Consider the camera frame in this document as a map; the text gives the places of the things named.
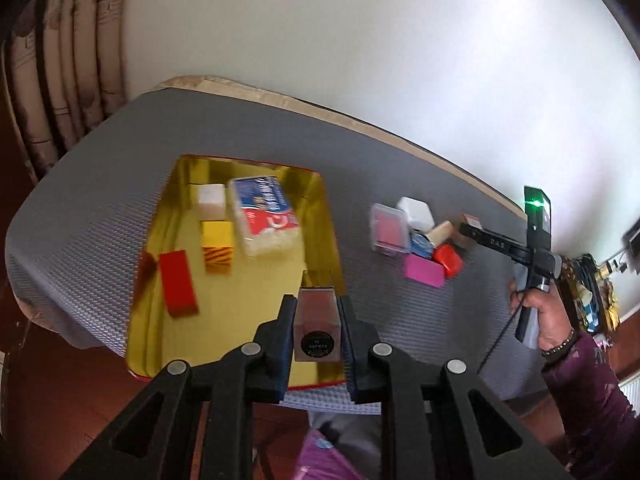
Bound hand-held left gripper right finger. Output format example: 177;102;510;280
337;294;576;480

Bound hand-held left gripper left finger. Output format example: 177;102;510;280
60;294;301;480

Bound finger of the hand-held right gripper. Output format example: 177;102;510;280
459;222;531;257

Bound small clear box brown contents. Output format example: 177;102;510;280
294;286;345;363

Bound beige cylinder container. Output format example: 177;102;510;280
424;221;453;246

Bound gold tin tray red rim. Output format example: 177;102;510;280
122;154;351;392

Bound white rounded square box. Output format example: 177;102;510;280
396;196;435;233

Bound person's right forearm purple sleeve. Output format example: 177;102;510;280
542;335;640;480

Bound person's right hand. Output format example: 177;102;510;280
507;280;576;353

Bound small brown box red label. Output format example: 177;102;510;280
452;213;482;251

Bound small red container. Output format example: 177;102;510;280
432;243;462;279

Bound small blue tin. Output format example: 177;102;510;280
410;230;435;261

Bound pile of colourful clutter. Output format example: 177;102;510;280
560;255;621;333

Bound pink rectangular box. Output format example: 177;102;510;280
404;254;446;289

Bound clear pink flat case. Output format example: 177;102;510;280
369;203;408;259

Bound purple patterned cloth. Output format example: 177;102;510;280
295;427;381;480

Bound red rectangular box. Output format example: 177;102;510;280
158;250;200;319

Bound yellow tiger-striped box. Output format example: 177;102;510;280
200;220;236;275

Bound grey textured mat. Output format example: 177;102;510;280
5;85;551;416

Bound blue red tissue packet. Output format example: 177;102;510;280
227;176;304;259

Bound small white cube box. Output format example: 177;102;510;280
196;184;227;221

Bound white radiator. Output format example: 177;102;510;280
617;375;640;418

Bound beige patterned curtain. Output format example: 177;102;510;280
0;0;131;186

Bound thin black cable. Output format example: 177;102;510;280
477;305;521;376

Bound dark beaded bracelet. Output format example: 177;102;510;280
540;329;577;358

